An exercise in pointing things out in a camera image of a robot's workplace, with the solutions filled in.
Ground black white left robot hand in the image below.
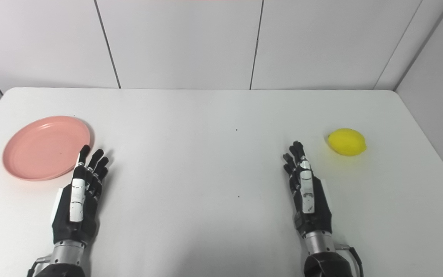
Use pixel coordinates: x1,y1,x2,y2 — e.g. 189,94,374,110
51,145,110,247

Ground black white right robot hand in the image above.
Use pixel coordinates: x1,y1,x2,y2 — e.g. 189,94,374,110
282,141,333,240

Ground pink round plate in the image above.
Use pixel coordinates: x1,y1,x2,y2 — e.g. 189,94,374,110
2,116,92,181

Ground yellow lemon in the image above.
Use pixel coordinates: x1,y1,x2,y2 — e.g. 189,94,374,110
327,128,367,157

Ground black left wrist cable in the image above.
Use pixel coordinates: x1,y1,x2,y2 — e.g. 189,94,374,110
27,255,52,277

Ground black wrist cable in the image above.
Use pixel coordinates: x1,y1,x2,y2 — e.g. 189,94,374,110
335,244,365,277
27,255,52,277

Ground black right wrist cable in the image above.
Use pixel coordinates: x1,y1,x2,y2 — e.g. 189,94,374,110
335,244,365,277

